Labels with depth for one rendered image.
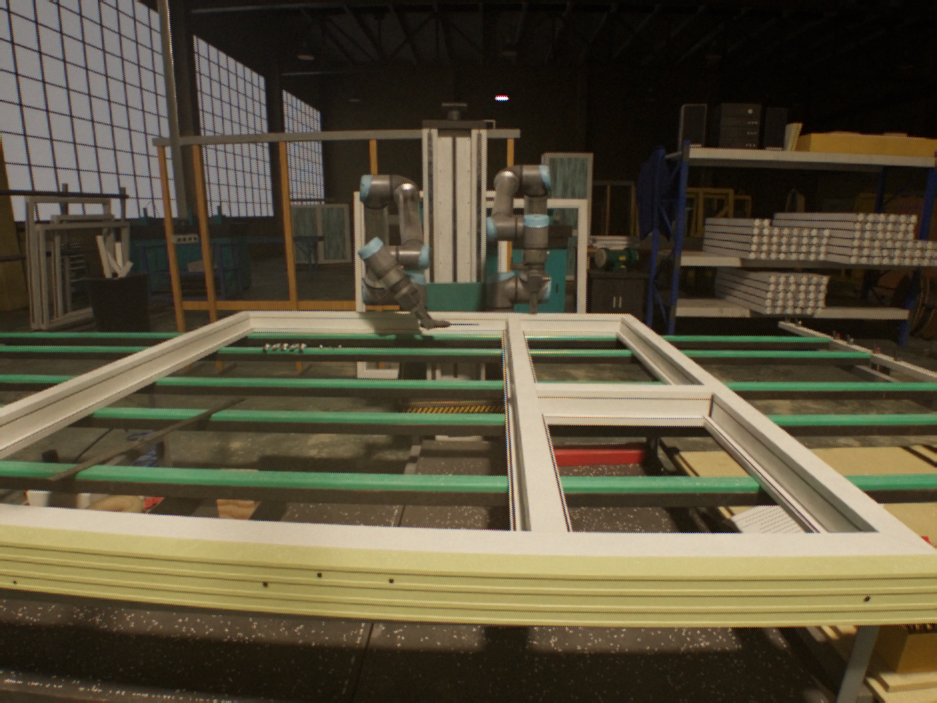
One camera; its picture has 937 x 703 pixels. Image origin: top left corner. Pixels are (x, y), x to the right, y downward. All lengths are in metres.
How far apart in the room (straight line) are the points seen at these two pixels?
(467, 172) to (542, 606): 2.58
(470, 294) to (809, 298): 3.89
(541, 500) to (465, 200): 2.40
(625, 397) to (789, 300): 4.73
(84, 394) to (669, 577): 1.26
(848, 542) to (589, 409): 0.58
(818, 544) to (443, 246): 2.52
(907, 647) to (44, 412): 1.60
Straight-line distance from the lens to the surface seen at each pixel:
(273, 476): 0.96
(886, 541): 0.77
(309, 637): 1.04
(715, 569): 0.64
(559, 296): 5.61
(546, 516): 0.67
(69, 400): 1.42
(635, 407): 1.16
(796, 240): 5.89
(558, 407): 1.13
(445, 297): 2.90
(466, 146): 2.98
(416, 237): 1.99
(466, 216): 2.96
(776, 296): 5.73
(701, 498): 0.96
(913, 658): 1.08
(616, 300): 5.46
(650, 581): 0.61
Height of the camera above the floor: 1.29
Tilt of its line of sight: 15 degrees down
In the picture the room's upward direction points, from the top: straight up
